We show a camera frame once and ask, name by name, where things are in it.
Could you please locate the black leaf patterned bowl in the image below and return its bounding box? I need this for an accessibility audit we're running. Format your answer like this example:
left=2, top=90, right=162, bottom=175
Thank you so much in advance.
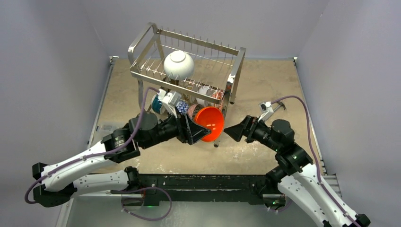
left=187, top=104, right=203, bottom=117

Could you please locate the large plain white bowl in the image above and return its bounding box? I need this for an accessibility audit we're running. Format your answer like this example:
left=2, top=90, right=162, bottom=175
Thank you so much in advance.
left=163, top=50, right=195, bottom=80

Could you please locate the steel two-tier dish rack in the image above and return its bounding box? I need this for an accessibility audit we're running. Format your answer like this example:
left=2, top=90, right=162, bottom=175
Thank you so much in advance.
left=127, top=22, right=247, bottom=148

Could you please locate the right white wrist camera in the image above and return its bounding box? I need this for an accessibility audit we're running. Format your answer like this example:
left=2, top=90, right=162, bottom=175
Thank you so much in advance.
left=258, top=101, right=274, bottom=122

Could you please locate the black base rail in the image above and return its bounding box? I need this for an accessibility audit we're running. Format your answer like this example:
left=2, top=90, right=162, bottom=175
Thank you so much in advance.
left=112, top=173, right=288, bottom=209

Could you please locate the aluminium frame rail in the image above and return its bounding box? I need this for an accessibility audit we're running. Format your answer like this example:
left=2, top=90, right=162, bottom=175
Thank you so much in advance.
left=64, top=174, right=342, bottom=198

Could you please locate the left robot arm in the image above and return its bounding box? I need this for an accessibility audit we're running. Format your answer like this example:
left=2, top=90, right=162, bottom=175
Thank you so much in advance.
left=27, top=112, right=211, bottom=208

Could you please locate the orange patterned bowl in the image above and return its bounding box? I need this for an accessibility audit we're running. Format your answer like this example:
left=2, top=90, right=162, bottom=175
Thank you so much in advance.
left=211, top=89, right=224, bottom=106

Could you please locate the white blue-rimmed bowl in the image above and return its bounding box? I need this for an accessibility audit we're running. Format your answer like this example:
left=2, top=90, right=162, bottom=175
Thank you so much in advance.
left=151, top=95, right=163, bottom=114

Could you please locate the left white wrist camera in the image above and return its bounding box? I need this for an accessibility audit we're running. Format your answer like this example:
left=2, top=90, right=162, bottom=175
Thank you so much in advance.
left=158, top=88, right=182, bottom=118

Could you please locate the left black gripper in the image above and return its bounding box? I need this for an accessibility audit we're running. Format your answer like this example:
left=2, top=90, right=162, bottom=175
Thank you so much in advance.
left=142, top=106, right=211, bottom=149

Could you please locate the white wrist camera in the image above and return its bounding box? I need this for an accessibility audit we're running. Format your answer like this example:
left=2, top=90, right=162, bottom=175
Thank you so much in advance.
left=258, top=101, right=274, bottom=122
left=158, top=88, right=182, bottom=118

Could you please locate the small black hammer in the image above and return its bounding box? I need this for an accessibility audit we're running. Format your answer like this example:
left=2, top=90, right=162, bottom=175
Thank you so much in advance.
left=273, top=101, right=286, bottom=112

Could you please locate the bright orange bowl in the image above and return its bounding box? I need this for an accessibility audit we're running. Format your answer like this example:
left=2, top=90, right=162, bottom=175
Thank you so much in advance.
left=194, top=106, right=225, bottom=142

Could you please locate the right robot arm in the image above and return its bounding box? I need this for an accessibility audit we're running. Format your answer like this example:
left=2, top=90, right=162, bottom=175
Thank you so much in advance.
left=224, top=115, right=371, bottom=227

